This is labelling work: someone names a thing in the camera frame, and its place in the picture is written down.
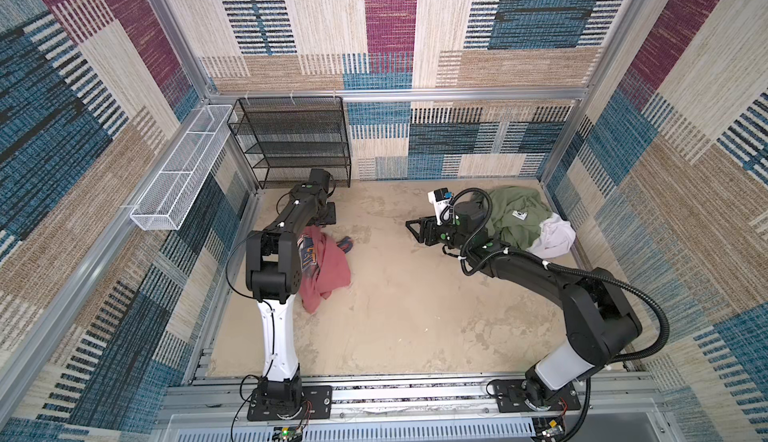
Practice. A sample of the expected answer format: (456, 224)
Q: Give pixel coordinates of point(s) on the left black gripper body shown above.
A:
(327, 217)

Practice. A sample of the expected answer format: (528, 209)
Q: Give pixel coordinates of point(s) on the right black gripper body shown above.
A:
(444, 233)

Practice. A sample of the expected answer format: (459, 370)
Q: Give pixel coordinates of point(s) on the red cloth with print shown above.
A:
(324, 266)

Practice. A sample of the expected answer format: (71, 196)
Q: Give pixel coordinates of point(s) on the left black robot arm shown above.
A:
(273, 276)

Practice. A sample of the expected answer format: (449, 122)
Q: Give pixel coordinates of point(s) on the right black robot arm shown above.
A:
(599, 320)

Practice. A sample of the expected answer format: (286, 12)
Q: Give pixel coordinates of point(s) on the green cloth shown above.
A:
(517, 215)

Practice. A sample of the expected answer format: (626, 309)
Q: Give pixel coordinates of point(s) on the white cloth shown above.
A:
(556, 238)

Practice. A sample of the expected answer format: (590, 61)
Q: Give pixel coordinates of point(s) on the black mesh shelf rack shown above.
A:
(282, 139)

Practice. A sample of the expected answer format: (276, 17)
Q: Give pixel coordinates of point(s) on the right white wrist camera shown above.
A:
(441, 201)

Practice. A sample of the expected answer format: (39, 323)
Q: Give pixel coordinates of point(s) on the white wire mesh basket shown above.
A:
(172, 192)

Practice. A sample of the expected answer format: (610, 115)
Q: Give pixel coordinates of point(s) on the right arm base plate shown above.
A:
(518, 395)

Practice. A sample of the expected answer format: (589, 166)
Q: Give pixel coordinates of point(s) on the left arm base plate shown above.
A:
(272, 401)

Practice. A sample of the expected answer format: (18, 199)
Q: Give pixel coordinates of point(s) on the aluminium front rail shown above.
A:
(624, 406)

